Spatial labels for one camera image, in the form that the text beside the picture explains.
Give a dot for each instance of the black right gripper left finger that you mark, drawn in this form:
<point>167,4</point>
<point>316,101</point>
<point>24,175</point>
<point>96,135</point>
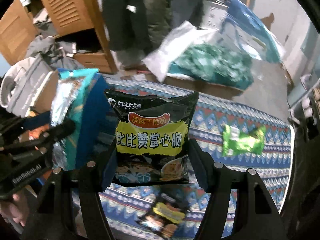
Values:
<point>69,206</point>

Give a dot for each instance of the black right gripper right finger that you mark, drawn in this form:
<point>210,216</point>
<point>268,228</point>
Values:
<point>256,215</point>

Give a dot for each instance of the teal silver snack bag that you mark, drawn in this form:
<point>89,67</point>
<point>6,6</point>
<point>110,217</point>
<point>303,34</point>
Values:
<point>72,91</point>

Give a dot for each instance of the black yellow noodle snack bag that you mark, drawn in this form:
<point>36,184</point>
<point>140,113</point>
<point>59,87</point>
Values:
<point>151,136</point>

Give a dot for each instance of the person's left hand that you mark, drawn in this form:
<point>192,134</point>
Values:
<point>17,209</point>

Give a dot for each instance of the blue cardboard box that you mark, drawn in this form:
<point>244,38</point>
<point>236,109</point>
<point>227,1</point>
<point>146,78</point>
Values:
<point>93,116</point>

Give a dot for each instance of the grey clothes pile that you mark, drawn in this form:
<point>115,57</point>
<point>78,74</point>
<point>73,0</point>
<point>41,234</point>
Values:
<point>32,58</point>

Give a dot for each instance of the green snack packet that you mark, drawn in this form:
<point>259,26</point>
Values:
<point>236,142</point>

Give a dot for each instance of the blue patterned blanket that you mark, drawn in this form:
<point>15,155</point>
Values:
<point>123,205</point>

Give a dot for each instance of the metal shelf rack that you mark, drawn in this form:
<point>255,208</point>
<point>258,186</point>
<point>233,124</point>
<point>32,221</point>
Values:
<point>303,104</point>

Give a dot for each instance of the wooden louvered wardrobe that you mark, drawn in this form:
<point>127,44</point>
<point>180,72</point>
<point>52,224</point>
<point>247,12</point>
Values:
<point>68,17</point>

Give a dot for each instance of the teal patterned fabric bundle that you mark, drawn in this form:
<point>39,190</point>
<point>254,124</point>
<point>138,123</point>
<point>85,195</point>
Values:
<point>214,64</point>

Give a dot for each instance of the white plastic bag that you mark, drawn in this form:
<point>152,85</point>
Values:
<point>175,44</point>

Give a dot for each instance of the dark hanging coat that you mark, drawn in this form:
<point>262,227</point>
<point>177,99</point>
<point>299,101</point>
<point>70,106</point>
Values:
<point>139,24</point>

